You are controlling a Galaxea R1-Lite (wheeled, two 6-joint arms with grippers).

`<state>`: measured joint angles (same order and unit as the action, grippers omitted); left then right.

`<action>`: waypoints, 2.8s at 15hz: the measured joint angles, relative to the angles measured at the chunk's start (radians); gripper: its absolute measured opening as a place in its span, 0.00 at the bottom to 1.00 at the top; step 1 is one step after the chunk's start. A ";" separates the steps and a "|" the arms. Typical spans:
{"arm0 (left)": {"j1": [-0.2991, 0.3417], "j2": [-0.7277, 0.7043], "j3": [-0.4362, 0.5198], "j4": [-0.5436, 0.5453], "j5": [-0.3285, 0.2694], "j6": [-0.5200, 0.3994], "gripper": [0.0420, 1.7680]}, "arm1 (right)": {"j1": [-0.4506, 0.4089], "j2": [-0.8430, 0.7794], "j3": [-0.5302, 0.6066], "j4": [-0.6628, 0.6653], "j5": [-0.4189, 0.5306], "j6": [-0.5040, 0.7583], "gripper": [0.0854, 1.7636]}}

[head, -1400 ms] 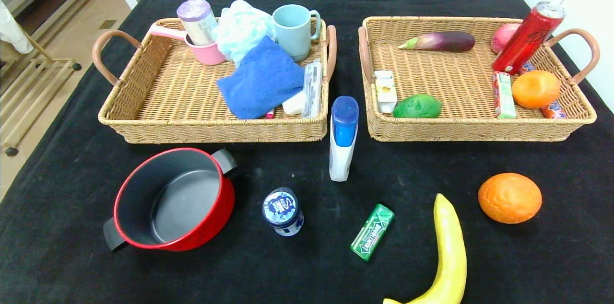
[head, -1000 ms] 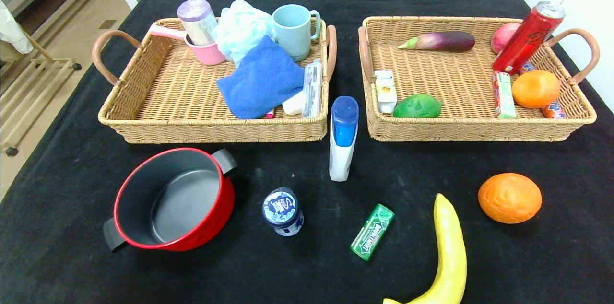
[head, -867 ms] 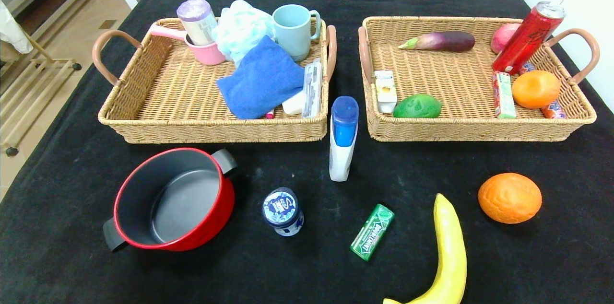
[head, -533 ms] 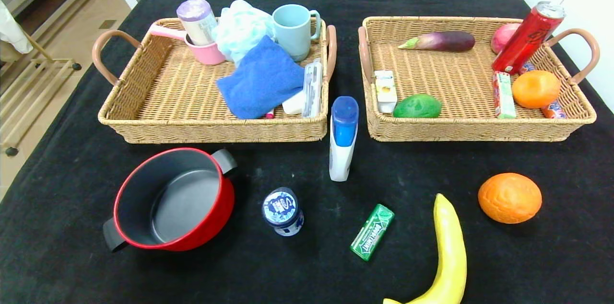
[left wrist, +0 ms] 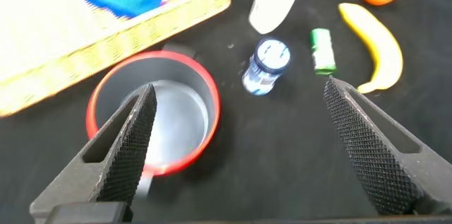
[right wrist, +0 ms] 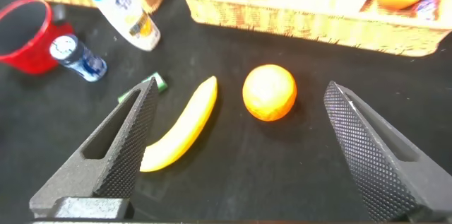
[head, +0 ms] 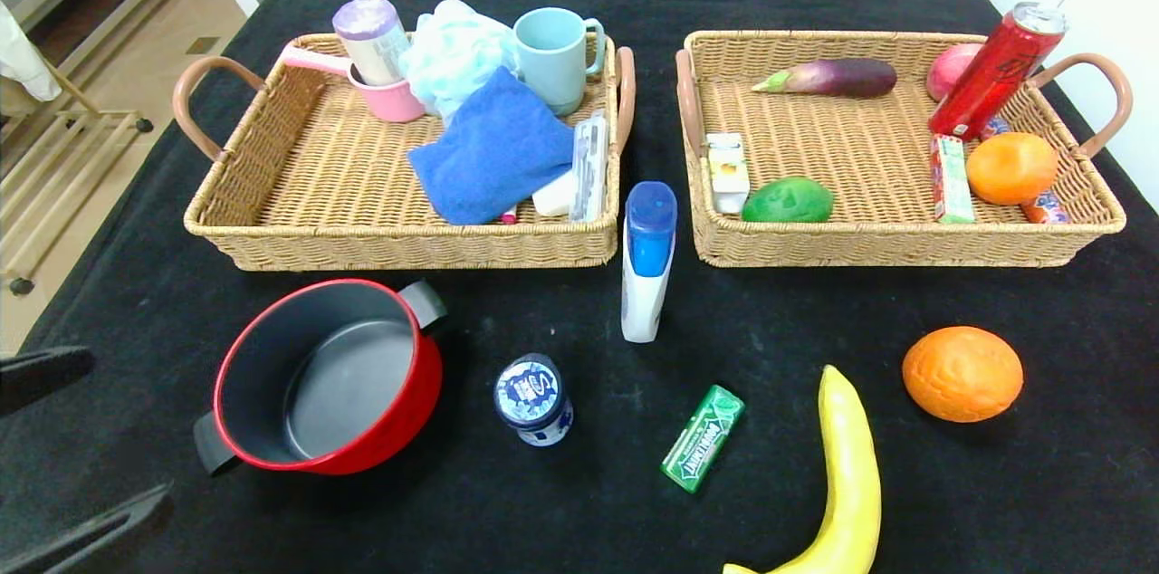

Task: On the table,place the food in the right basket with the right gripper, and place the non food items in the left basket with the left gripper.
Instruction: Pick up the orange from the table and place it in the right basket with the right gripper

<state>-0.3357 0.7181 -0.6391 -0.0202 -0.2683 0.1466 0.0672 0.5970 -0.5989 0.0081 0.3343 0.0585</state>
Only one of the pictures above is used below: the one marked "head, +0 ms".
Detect green gum box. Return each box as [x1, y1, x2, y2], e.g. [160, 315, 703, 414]
[660, 384, 746, 494]

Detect red pot black handles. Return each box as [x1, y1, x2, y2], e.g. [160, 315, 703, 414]
[192, 278, 449, 477]

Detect yellow banana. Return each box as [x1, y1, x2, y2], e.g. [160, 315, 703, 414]
[722, 364, 883, 574]

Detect textured orange fruit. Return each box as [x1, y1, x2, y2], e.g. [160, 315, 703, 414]
[902, 326, 1025, 424]

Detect white soap bar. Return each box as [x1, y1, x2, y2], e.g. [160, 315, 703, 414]
[531, 168, 579, 218]

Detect white bottle blue cap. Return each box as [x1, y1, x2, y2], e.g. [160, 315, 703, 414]
[620, 181, 678, 344]

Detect clear plastic toothbrush pack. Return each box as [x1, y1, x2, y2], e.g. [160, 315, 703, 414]
[569, 110, 609, 224]

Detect blue towel cloth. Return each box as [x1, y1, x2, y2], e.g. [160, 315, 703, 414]
[407, 65, 577, 226]

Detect small jar blue lid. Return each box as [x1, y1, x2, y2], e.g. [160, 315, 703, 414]
[493, 353, 574, 448]

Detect white yellow snack box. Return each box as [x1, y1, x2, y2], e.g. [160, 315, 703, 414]
[704, 132, 752, 215]

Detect teal ceramic mug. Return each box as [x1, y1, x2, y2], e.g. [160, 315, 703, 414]
[512, 7, 606, 117]

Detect green avocado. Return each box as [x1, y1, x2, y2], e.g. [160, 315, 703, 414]
[741, 177, 835, 224]

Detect light blue bath pouf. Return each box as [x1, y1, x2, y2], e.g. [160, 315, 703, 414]
[398, 0, 519, 124]

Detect black tablecloth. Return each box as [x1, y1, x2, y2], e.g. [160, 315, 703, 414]
[0, 0, 1159, 574]

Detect purple eggplant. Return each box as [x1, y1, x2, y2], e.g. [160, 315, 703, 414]
[752, 57, 898, 99]

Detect green red candy box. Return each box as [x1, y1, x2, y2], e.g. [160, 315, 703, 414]
[930, 134, 977, 225]

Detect pink red apple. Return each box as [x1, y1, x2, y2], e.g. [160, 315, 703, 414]
[925, 43, 986, 103]

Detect smooth orange fruit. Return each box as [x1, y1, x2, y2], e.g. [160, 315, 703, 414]
[965, 131, 1059, 206]

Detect red soda can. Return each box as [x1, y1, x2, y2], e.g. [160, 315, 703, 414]
[928, 2, 1069, 142]

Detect small orange blue can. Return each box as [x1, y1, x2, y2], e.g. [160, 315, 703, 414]
[1020, 189, 1072, 225]

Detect wooden rolling rack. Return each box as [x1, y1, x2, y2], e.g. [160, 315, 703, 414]
[0, 58, 155, 299]

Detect white hanging cloth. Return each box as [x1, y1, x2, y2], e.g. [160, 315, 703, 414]
[0, 2, 62, 102]

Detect pink cup with handle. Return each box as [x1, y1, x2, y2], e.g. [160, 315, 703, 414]
[279, 44, 426, 124]

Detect wicker basket brown handles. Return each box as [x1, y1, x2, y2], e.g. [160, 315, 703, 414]
[172, 31, 637, 273]
[675, 29, 1135, 269]

